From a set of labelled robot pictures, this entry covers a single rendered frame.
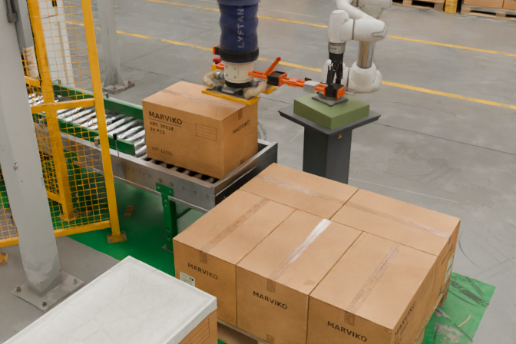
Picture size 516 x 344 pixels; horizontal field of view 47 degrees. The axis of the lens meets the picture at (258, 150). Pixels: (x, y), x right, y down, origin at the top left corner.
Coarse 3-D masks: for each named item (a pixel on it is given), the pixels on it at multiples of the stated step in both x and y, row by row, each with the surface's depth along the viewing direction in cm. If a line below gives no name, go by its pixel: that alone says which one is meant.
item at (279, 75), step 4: (272, 72) 329; (276, 72) 332; (280, 72) 331; (284, 72) 330; (268, 76) 325; (272, 76) 324; (276, 76) 326; (280, 76) 323; (284, 76) 327; (268, 80) 327; (272, 80) 326; (276, 80) 323; (280, 80) 324; (272, 84) 326; (276, 84) 324; (280, 84) 325
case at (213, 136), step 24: (168, 96) 372; (192, 96) 372; (144, 120) 372; (168, 120) 362; (192, 120) 351; (216, 120) 342; (240, 120) 358; (168, 144) 370; (192, 144) 359; (216, 144) 349; (240, 144) 365; (192, 168) 367; (216, 168) 357
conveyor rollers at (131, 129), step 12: (36, 96) 486; (60, 96) 485; (84, 120) 441; (96, 120) 439; (108, 120) 438; (120, 120) 438; (132, 120) 445; (108, 132) 427; (120, 132) 424; (132, 132) 422; (144, 132) 420; (144, 144) 408; (132, 156) 388; (144, 156) 386; (168, 168) 378; (180, 168) 374; (204, 180) 358; (216, 180) 362
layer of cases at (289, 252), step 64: (256, 192) 347; (320, 192) 347; (192, 256) 302; (256, 256) 292; (320, 256) 292; (384, 256) 292; (448, 256) 319; (256, 320) 293; (320, 320) 269; (384, 320) 252
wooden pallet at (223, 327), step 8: (448, 280) 337; (440, 296) 326; (440, 304) 339; (432, 312) 318; (224, 328) 321; (232, 328) 306; (424, 328) 308; (224, 336) 315; (232, 336) 315; (240, 336) 315; (248, 336) 315
